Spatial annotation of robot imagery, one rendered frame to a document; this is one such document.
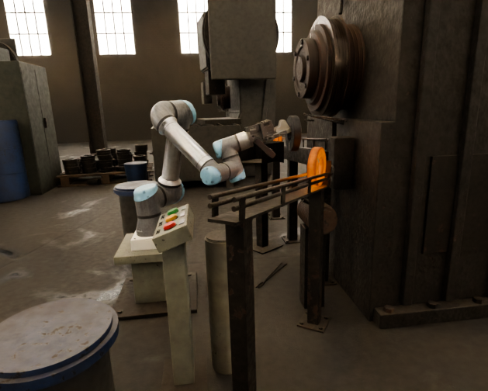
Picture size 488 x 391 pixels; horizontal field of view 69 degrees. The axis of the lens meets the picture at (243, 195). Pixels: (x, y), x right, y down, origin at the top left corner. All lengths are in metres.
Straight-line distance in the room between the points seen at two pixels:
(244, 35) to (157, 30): 7.74
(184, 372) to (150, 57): 11.07
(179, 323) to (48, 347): 0.45
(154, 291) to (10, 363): 0.99
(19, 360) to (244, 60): 3.94
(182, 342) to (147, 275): 0.59
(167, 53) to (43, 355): 11.29
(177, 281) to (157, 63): 10.95
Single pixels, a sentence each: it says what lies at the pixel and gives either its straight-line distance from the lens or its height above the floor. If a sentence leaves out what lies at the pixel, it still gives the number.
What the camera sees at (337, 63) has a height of 1.12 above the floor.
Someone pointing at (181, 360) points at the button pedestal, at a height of 0.11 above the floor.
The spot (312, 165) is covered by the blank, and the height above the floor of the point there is 0.72.
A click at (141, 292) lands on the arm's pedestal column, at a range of 1.86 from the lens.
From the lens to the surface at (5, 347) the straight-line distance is 1.03.
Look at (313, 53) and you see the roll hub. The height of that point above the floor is 1.17.
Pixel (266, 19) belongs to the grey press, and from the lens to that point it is 4.61.
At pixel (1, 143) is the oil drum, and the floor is 0.64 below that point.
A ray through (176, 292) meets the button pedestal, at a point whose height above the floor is 0.37.
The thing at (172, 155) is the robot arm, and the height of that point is 0.73.
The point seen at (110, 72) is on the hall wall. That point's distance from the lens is 12.12.
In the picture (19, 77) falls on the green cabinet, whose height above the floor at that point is 1.33.
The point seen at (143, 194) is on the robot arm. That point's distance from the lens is 1.72.
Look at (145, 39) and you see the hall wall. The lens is 12.05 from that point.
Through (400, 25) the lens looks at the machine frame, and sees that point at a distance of 1.54.
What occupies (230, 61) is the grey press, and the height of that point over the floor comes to 1.46.
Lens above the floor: 0.95
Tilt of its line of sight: 14 degrees down
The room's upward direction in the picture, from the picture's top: 2 degrees counter-clockwise
